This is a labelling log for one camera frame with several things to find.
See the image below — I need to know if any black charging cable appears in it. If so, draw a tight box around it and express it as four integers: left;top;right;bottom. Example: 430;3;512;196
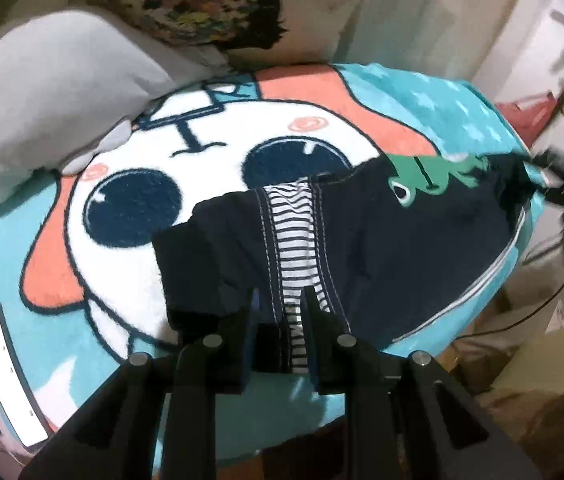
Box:
453;268;564;340

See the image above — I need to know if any cartoon dog fleece blanket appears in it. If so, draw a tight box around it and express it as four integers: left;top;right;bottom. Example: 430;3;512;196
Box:
0;64;542;460

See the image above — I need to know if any floral print cream pillow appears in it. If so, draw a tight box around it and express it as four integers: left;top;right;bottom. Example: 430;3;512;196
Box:
103;0;516;78

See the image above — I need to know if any white smartphone on bed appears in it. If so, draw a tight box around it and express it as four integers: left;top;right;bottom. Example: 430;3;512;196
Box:
0;304;52;451

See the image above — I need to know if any grey plush seal pillow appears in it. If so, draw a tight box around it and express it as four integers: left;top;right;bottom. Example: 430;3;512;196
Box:
0;9;230;204

